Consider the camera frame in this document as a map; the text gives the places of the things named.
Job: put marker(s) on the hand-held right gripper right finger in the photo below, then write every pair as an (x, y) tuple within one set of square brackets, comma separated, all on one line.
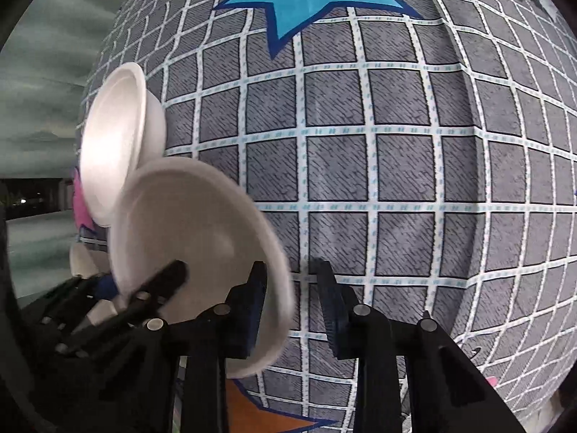
[(331, 315)]

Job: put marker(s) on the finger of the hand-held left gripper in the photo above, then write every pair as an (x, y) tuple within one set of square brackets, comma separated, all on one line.
[(155, 286), (76, 295)]

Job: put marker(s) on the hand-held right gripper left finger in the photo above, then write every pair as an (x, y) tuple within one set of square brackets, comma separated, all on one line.
[(256, 311)]

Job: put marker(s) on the white foam bowl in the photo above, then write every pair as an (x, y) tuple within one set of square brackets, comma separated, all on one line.
[(198, 239), (119, 142)]

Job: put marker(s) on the grey checked star-print mat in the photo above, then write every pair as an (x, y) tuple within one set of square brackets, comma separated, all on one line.
[(360, 167)]

